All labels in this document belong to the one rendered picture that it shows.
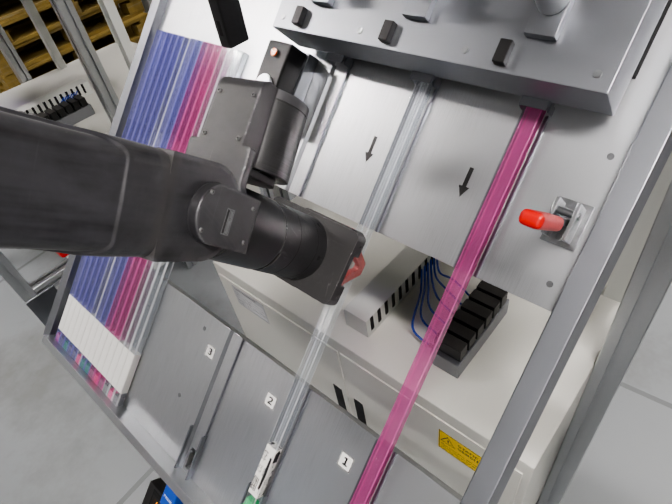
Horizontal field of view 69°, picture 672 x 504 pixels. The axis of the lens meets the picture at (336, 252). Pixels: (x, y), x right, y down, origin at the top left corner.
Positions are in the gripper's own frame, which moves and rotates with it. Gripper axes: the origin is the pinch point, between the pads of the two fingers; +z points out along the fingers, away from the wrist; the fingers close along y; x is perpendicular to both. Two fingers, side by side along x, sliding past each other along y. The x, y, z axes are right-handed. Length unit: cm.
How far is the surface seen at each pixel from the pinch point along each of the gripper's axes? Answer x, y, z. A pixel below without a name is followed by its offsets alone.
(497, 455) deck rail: 8.4, -20.0, 0.1
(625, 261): -16, -18, 44
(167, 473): 33.0, 11.8, 0.9
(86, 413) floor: 84, 97, 53
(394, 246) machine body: -3.4, 20.0, 45.1
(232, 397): 20.6, 8.4, 2.0
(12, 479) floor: 103, 96, 38
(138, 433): 32.8, 19.8, 1.6
